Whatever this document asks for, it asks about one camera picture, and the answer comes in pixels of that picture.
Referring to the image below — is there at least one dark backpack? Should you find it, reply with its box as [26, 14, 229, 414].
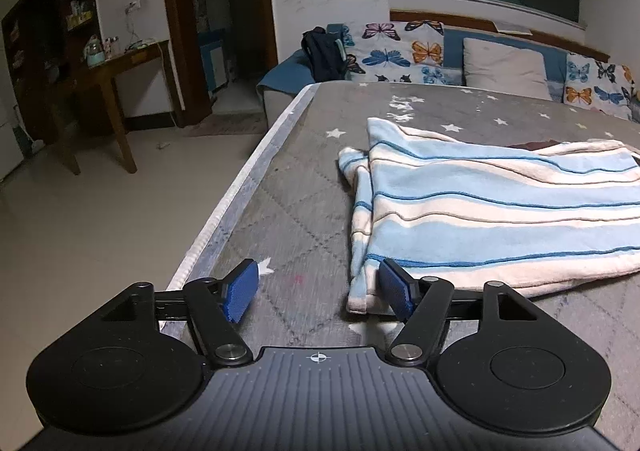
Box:
[300, 26, 347, 83]

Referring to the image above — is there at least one left butterfly cushion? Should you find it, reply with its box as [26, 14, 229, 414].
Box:
[328, 20, 463, 85]

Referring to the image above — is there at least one wooden side table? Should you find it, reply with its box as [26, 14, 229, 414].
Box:
[43, 40, 183, 175]

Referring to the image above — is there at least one grey pillow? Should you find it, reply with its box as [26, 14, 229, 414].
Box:
[463, 37, 552, 101]

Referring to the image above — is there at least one right butterfly cushion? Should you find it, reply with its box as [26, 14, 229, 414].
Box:
[563, 54, 636, 121]

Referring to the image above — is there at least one teal kettle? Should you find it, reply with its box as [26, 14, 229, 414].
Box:
[84, 35, 105, 67]

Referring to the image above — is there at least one butterfly cushion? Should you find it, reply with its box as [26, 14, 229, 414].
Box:
[563, 54, 636, 121]
[328, 20, 463, 85]

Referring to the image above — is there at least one book on window ledge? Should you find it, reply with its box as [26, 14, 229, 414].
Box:
[492, 20, 533, 36]

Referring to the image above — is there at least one blue striped shirt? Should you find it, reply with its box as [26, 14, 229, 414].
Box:
[337, 118, 639, 313]

